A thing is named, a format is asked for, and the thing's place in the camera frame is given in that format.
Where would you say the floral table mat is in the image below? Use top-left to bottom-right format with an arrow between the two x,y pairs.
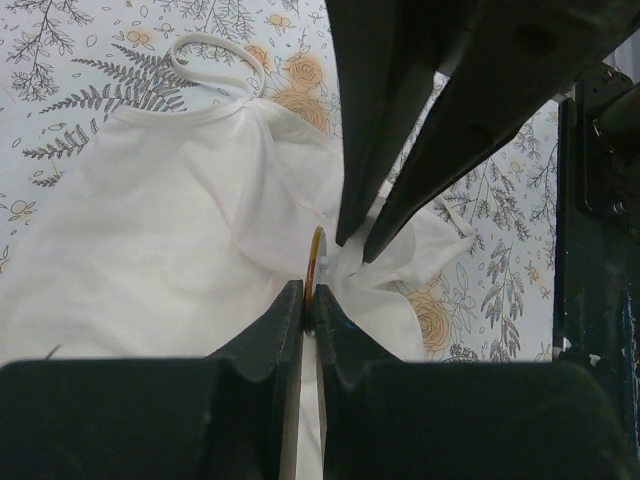
1,1 -> 559,362

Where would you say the white garment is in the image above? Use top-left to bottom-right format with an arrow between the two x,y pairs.
0,32 -> 479,480

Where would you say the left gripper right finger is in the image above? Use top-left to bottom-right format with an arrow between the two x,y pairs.
313,285 -> 635,479

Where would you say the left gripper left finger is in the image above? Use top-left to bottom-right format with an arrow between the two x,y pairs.
1,281 -> 304,479

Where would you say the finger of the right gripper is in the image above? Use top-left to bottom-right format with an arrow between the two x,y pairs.
363,0 -> 639,263
326,1 -> 470,245

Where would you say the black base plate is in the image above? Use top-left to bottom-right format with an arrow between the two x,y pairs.
553,63 -> 639,456

